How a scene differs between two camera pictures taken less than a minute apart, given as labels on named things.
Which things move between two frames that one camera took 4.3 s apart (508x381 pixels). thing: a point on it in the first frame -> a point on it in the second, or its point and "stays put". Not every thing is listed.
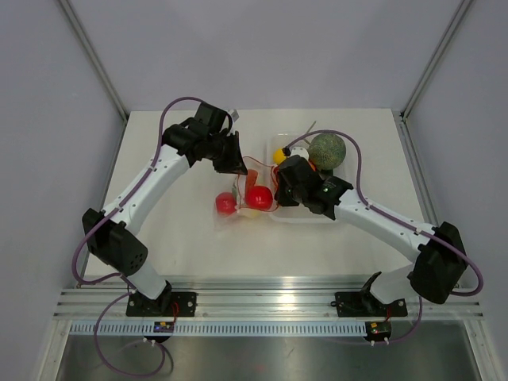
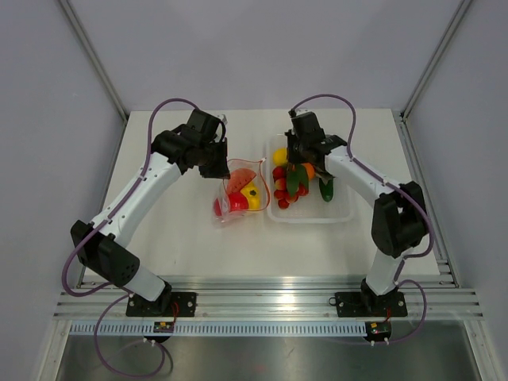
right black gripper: (280, 196) -> (291, 157)
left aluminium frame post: (94, 57) stays put
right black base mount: (364, 304) stays put
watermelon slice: (252, 175) -> (238, 179)
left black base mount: (167, 304) stays put
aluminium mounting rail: (252, 298) stays put
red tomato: (259, 198) -> (237, 201)
